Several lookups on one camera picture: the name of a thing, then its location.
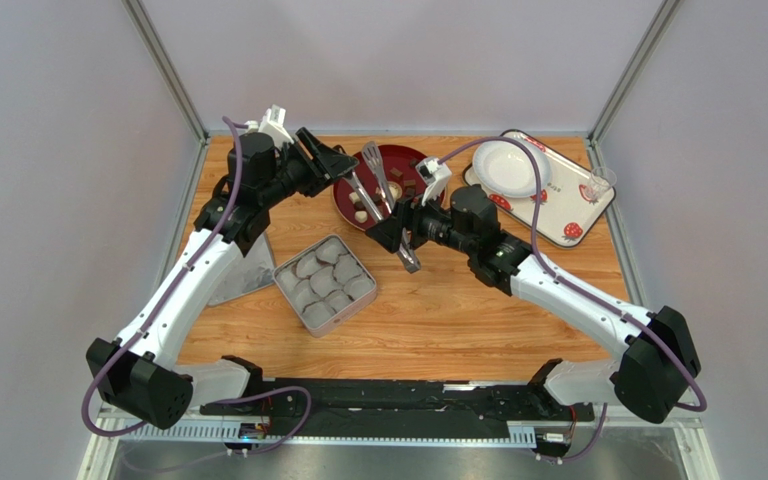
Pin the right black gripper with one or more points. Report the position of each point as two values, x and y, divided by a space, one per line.
404 222

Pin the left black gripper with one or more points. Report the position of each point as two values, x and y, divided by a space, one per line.
327 162

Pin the metal tongs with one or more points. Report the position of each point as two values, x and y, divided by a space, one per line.
374 160

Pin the square tin box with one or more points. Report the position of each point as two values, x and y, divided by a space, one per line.
325 285

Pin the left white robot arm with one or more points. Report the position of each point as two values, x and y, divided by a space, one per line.
138 371

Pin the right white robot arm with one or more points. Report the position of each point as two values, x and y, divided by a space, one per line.
652 364

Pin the red round tray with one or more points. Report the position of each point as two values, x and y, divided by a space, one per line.
399 163

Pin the white paper bowl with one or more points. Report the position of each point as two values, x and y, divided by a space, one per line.
507 170

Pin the silver tin lid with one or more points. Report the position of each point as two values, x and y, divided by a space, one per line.
254 272

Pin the strawberry pattern tray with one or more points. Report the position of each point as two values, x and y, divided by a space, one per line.
565 215

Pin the clear plastic cup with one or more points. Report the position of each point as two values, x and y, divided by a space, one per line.
600 181

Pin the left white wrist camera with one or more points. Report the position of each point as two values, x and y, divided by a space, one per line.
273 115

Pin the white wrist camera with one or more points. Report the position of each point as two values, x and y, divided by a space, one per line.
436 176
273 115

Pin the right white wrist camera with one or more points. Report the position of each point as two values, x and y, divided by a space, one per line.
436 176

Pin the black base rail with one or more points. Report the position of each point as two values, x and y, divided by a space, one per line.
402 409

